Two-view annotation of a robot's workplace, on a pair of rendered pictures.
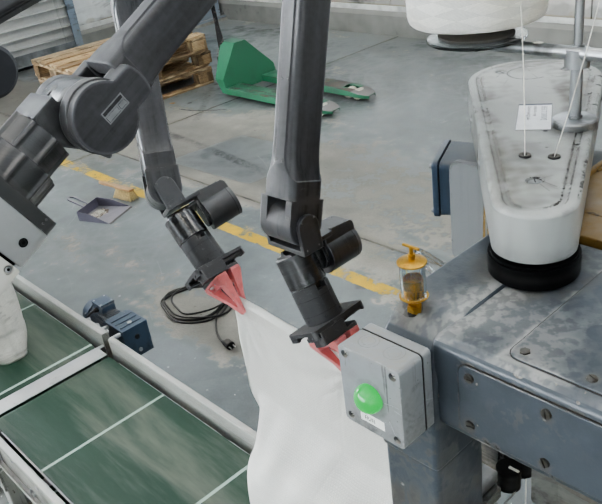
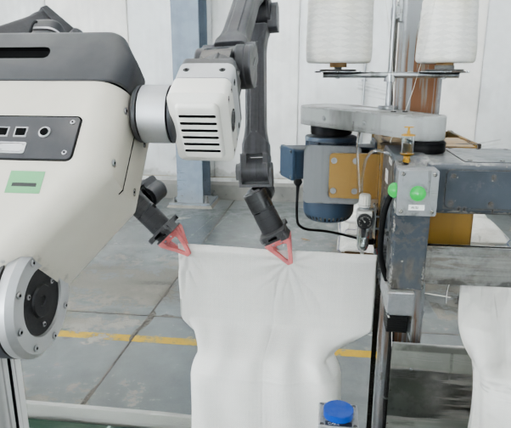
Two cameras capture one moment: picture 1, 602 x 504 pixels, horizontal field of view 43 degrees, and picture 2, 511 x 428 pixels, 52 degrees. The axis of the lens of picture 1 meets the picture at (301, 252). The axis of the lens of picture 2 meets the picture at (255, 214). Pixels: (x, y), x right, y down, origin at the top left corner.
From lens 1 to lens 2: 0.88 m
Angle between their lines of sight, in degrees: 41
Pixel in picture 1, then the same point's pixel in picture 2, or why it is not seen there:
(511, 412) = (475, 184)
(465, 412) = (448, 196)
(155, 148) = not seen: hidden behind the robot
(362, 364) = (415, 175)
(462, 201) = (311, 166)
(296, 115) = (263, 105)
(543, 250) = (441, 132)
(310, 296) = (272, 212)
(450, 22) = (348, 55)
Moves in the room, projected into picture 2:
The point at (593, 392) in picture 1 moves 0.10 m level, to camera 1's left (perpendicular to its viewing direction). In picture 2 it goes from (508, 163) to (485, 169)
